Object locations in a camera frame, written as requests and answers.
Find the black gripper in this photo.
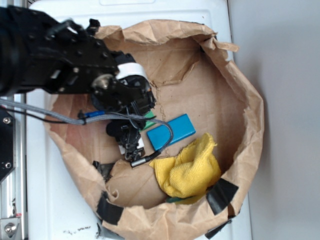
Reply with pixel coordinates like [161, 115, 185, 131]
[90, 51, 156, 116]

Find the green rectangular block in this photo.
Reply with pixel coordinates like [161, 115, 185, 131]
[138, 110, 157, 132]

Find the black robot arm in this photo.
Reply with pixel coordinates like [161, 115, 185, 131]
[0, 5, 156, 116]

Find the blue rectangular block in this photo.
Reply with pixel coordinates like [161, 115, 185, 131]
[146, 114, 196, 151]

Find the brown paper bag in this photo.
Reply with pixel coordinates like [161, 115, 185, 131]
[45, 20, 265, 240]

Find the yellow cloth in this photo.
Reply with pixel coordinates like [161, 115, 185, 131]
[149, 133, 222, 199]

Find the black mounting plate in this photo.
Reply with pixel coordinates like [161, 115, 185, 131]
[0, 106, 15, 183]

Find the yellow green sponge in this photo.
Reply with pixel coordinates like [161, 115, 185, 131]
[165, 194, 204, 205]

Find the white plastic tray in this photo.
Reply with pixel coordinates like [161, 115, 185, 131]
[24, 0, 253, 240]

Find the grey braided cable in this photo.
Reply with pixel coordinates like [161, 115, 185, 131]
[0, 97, 174, 168]

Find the aluminium frame rail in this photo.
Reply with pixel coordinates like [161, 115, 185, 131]
[0, 102, 29, 240]

